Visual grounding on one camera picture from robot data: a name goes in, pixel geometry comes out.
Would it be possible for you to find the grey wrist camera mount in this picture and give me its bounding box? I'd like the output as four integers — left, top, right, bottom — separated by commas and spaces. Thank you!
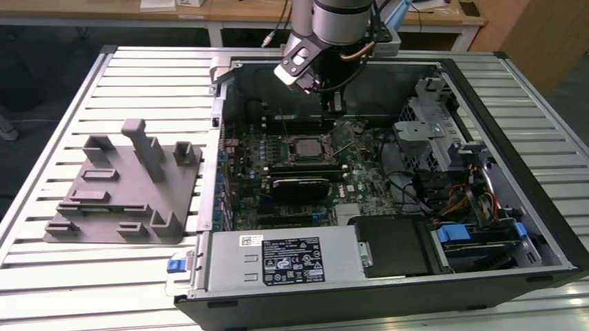
373, 32, 402, 58

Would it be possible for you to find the black cable with copper end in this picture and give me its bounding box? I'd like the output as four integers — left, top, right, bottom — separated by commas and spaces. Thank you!
339, 44, 369, 63

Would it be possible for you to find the small silver heatsink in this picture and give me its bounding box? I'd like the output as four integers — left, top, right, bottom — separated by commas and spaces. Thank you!
333, 203, 361, 219

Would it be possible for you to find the coloured wire bundle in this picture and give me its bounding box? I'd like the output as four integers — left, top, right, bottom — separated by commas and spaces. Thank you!
440, 164, 502, 221

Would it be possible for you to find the RAM stick with white sticker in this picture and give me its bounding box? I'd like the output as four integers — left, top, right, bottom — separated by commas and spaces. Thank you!
264, 114, 324, 123

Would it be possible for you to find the black camera cable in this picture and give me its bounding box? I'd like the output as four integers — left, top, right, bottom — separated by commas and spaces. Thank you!
315, 0, 383, 93

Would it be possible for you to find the wooden desk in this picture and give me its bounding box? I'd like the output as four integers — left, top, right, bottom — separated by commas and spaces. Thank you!
0, 0, 488, 46

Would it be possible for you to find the black open PC case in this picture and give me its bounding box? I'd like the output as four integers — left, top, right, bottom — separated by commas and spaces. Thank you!
172, 57, 589, 331

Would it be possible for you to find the grey metal drive cage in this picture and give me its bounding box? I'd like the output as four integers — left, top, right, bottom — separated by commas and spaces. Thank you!
389, 77, 466, 173

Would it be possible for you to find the black RAM stick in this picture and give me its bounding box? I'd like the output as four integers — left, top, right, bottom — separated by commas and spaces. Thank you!
271, 172, 344, 182

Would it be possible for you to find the CPU socket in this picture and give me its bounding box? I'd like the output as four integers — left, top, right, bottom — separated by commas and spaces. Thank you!
285, 134, 332, 166

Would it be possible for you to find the silver CPU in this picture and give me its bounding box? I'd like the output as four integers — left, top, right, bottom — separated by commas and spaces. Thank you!
293, 139, 324, 157

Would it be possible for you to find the green motherboard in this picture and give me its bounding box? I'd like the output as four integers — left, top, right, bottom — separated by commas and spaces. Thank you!
220, 119, 415, 232

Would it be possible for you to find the cable with silver plug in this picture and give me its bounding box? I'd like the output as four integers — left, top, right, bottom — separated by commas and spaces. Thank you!
260, 0, 291, 48

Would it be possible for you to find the wooden cabinet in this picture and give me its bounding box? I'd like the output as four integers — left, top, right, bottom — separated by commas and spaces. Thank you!
471, 0, 589, 94

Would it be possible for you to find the large white box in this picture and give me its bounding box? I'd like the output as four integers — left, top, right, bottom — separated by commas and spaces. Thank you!
140, 0, 176, 13

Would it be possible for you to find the grey power supply unit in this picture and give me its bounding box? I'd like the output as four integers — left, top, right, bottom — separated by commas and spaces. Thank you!
204, 227, 369, 289

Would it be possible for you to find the grey chair leg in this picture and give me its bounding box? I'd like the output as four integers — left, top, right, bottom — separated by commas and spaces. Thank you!
0, 113, 20, 141

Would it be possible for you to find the thin black wire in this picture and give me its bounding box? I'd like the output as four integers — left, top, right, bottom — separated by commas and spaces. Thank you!
384, 170, 436, 217

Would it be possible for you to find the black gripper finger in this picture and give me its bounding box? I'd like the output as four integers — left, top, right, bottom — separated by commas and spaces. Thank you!
333, 90, 348, 119
320, 90, 336, 120

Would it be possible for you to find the blue disk carrier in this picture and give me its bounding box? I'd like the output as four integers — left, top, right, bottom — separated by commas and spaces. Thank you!
436, 223, 471, 244

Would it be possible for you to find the black graphics card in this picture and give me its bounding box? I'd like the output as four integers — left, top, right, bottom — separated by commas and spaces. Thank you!
269, 177, 329, 200

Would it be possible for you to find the black RAM slot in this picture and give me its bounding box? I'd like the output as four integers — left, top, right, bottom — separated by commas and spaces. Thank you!
264, 123, 332, 135

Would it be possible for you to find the grey parts rack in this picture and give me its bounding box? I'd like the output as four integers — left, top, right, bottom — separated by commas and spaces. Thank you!
42, 116, 204, 245

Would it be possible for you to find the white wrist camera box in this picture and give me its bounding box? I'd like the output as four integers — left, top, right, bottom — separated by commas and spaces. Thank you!
273, 37, 324, 94

